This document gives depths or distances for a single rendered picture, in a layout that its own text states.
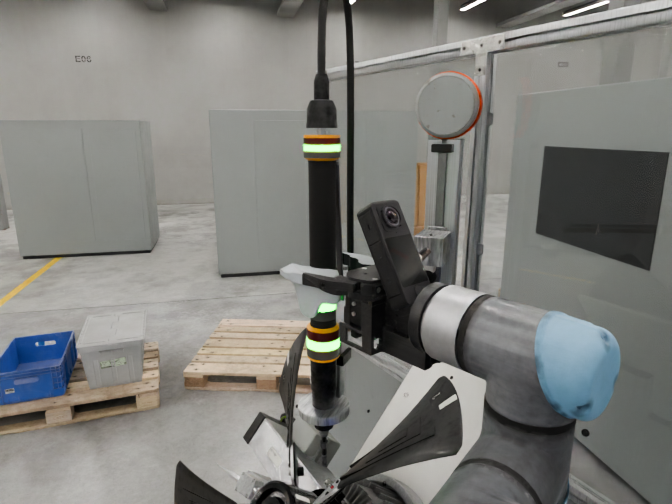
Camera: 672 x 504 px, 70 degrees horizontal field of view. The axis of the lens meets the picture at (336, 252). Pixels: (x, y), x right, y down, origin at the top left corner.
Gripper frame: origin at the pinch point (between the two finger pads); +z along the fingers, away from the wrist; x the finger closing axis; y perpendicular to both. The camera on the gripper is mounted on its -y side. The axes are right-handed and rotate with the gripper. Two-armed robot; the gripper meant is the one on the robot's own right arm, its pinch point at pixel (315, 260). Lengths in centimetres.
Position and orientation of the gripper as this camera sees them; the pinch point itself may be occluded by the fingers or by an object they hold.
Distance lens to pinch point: 62.2
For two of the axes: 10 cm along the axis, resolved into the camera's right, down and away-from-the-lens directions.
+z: -6.6, -1.8, 7.3
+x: 7.5, -1.6, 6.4
